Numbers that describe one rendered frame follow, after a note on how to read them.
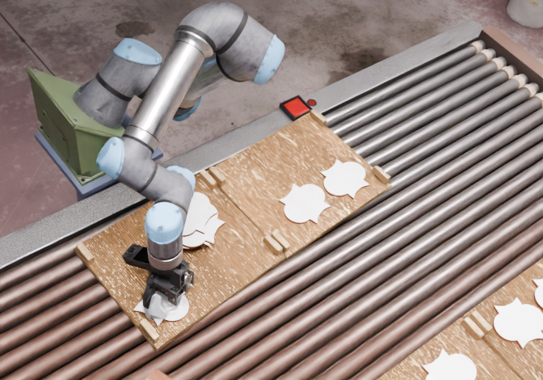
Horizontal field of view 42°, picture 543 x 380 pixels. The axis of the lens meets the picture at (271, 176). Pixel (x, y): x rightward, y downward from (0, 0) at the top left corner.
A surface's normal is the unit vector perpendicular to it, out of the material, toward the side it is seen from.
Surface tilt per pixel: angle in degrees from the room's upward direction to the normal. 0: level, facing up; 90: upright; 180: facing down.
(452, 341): 0
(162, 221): 3
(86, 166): 90
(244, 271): 0
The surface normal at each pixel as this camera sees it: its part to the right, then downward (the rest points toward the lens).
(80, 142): 0.62, 0.65
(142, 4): 0.12, -0.62
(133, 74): 0.22, 0.44
